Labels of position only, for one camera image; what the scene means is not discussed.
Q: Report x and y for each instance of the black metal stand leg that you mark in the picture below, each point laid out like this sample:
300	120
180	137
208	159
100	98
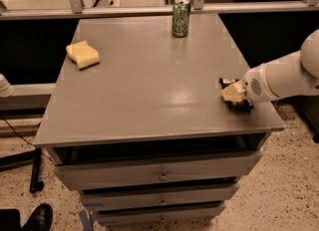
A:
36	184

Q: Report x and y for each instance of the white cylindrical object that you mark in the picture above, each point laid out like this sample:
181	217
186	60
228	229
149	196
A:
6	89

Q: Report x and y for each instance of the grey drawer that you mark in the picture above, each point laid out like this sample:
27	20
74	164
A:
160	214
166	196
157	170

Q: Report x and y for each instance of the middle grey drawer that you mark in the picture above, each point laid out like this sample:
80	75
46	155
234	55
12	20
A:
166	196

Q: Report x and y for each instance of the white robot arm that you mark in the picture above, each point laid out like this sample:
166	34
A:
296	74

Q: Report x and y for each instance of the grey drawer cabinet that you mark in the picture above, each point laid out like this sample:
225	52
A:
151	96

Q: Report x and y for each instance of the yellow sponge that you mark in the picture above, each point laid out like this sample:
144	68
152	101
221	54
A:
83	54

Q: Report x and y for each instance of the black rxbar chocolate wrapper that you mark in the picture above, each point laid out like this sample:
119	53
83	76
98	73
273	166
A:
233	92

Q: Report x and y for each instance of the black leather shoe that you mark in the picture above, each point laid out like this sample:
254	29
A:
40	220

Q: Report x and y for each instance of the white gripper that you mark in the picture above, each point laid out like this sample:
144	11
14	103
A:
254	84

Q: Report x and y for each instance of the blue floor tape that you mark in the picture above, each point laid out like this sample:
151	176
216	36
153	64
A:
89	220

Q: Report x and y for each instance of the bottom grey drawer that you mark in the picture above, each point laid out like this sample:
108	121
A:
160	214

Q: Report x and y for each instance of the green soda can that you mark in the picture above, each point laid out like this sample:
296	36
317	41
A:
180	17

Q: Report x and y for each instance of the top grey drawer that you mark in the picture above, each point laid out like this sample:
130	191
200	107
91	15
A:
157	170

